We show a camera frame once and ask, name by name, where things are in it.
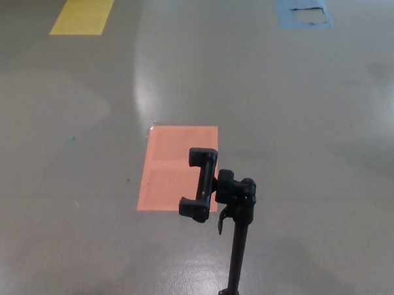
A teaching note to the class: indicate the black phone stand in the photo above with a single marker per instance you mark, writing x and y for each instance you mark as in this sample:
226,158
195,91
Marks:
238,198

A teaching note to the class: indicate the orange floor marking rectangle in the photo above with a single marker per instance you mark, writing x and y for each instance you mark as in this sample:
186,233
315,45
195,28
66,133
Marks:
171,168

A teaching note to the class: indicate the yellow floor marking rectangle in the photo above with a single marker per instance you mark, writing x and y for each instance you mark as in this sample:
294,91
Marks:
82,15

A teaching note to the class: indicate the torn blue floor marking rectangle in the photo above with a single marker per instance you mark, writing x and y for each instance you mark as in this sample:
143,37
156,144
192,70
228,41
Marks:
300,1

